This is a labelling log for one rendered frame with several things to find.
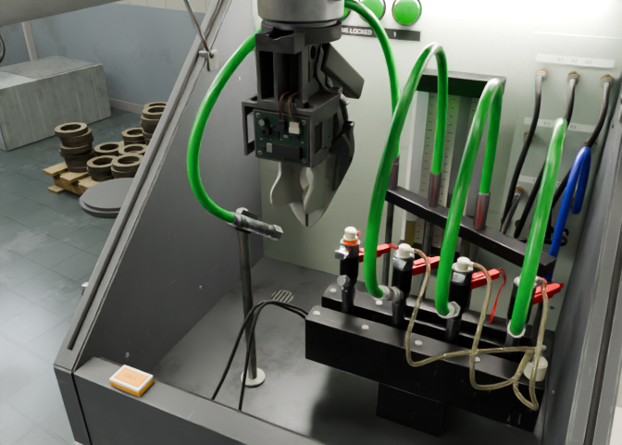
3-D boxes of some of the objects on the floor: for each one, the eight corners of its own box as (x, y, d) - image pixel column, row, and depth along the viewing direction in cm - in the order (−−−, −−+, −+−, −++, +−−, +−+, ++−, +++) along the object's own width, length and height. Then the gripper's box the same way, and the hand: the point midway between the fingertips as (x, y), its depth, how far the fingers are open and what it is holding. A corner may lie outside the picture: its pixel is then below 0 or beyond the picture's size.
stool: (133, 264, 273) (115, 160, 247) (217, 295, 250) (207, 184, 224) (47, 320, 235) (14, 204, 209) (138, 364, 212) (114, 240, 186)
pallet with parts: (268, 155, 396) (266, 96, 376) (137, 228, 305) (124, 154, 284) (182, 134, 435) (176, 79, 415) (43, 191, 344) (26, 125, 324)
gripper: (226, 27, 46) (241, 243, 56) (325, 36, 43) (322, 265, 53) (275, 12, 53) (279, 208, 63) (363, 19, 50) (354, 225, 60)
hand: (311, 211), depth 60 cm, fingers closed
